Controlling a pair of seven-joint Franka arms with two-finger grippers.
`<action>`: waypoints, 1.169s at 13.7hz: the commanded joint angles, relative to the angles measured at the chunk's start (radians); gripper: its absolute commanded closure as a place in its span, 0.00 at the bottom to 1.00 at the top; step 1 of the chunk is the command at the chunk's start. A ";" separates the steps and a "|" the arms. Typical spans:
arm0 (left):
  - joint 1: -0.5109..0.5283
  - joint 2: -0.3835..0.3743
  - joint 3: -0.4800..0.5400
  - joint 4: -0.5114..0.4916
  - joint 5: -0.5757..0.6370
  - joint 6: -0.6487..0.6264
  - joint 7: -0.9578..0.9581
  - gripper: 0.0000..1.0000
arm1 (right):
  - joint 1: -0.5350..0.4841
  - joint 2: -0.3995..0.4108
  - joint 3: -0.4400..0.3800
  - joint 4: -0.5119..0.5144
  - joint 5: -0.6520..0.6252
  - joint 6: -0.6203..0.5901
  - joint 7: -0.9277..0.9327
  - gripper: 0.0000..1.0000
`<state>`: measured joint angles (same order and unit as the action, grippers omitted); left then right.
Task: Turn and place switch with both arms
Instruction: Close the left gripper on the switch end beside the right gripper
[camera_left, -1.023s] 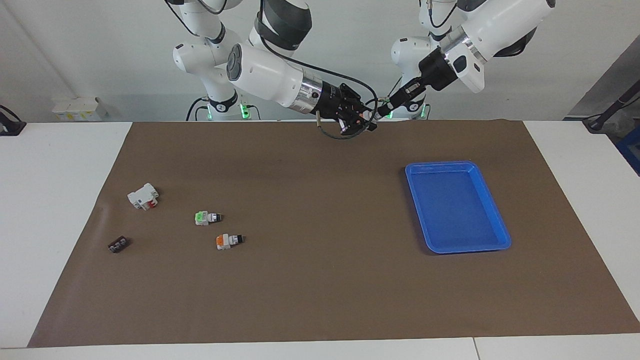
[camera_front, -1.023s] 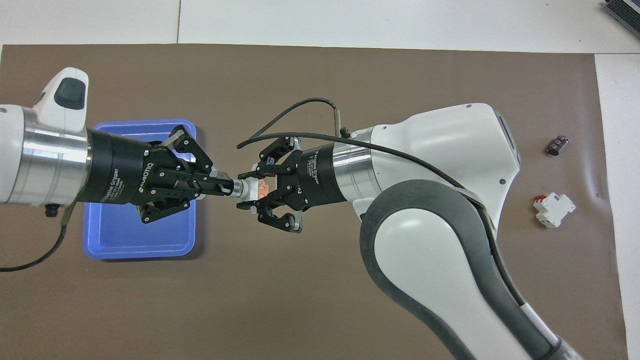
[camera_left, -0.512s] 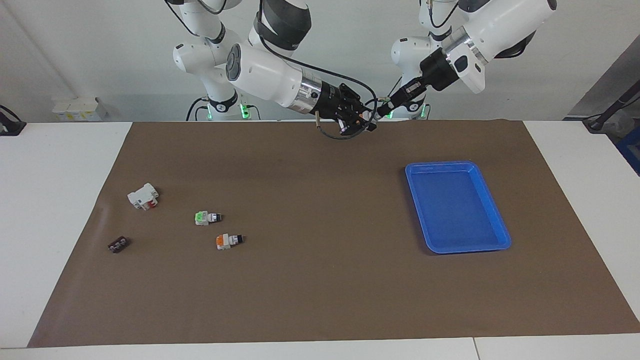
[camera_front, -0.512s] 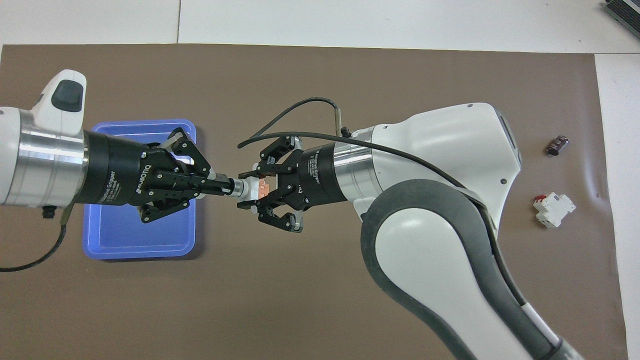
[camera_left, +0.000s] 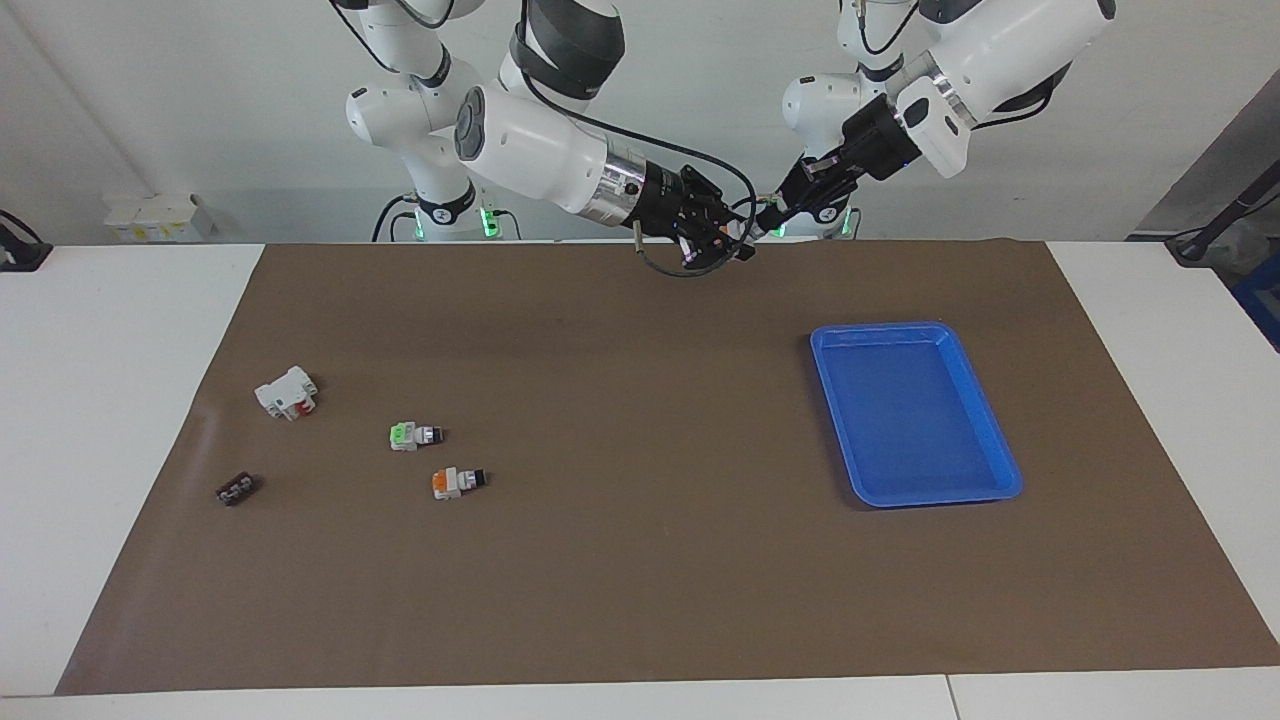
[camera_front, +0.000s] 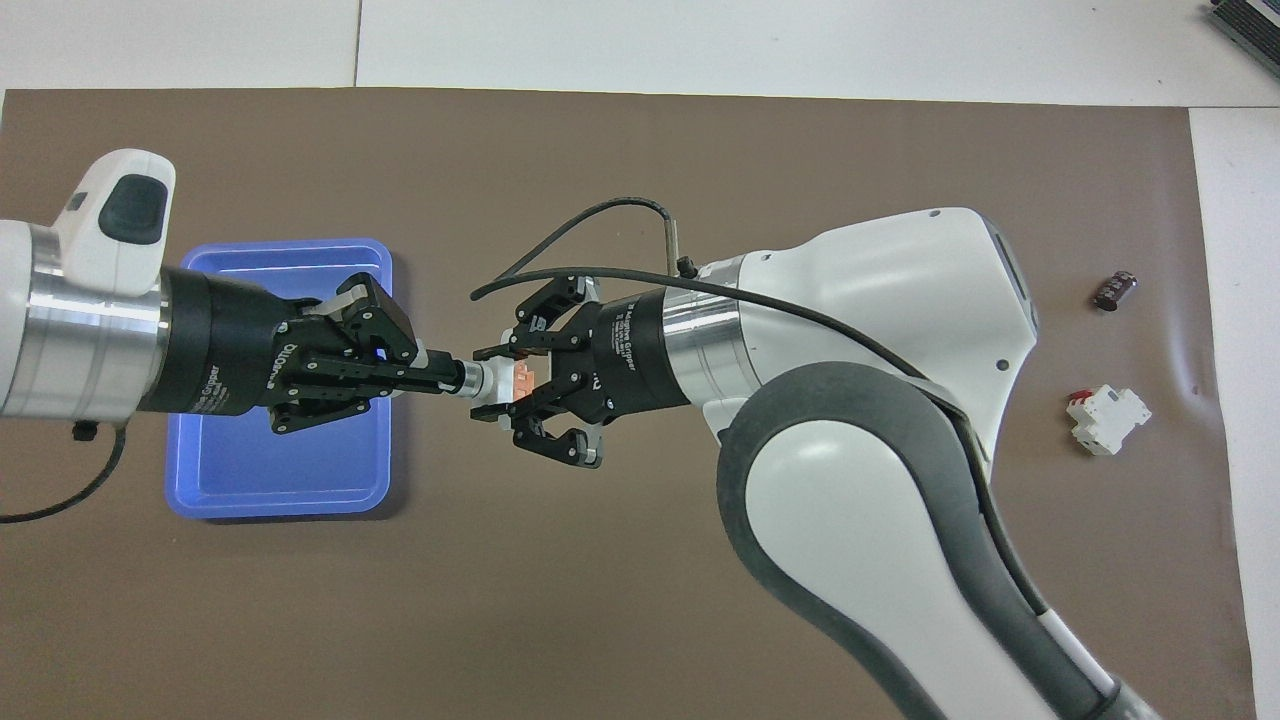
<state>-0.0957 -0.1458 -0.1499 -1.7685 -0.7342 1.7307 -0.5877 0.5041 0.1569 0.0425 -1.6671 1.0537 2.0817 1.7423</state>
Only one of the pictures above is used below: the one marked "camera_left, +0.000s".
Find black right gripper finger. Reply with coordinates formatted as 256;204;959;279
690;235;756;266
685;165;746;226

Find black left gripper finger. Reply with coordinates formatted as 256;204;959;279
765;160;871;236
756;138;853;226

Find blue plastic tray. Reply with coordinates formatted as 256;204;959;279
810;321;1024;509

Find grey slanted panel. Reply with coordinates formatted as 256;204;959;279
1140;70;1280;241

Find brown table mat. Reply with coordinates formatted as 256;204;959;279
55;238;1280;696

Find black stand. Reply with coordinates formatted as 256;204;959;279
1165;160;1280;266

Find blue crate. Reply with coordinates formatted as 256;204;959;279
1232;255;1280;353

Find white circuit breaker red lever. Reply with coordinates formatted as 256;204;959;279
254;366;319;422

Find black table clamp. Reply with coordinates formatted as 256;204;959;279
0;210;53;273

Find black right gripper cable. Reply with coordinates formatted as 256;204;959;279
515;0;761;278

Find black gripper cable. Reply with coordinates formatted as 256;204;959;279
515;0;761;278
858;0;923;56

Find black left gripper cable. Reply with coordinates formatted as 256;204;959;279
858;0;923;56

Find black right base cable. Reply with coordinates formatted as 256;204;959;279
372;192;416;243

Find white wall socket boxes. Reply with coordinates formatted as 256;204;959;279
104;193;216;243

